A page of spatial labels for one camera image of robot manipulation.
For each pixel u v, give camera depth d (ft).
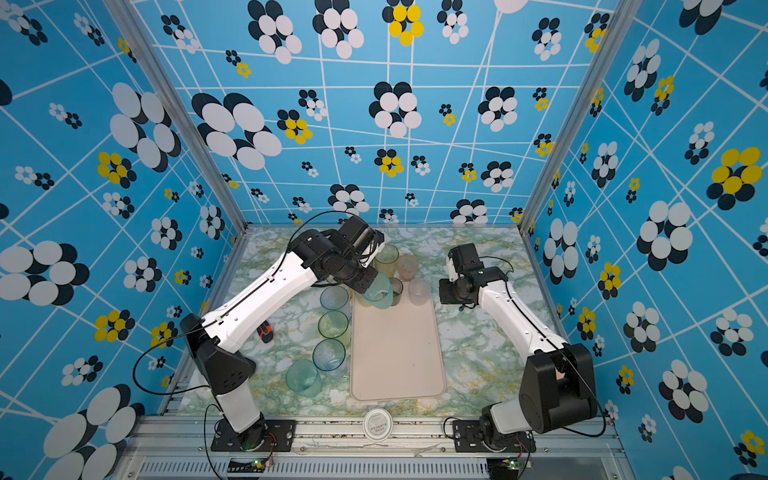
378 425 2.31
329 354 2.70
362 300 3.16
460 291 2.37
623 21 2.23
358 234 1.88
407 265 3.45
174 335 2.91
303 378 2.71
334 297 2.99
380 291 2.70
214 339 1.42
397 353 2.99
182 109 2.84
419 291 3.24
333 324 2.66
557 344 1.44
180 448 2.42
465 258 2.20
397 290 3.00
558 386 1.37
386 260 2.92
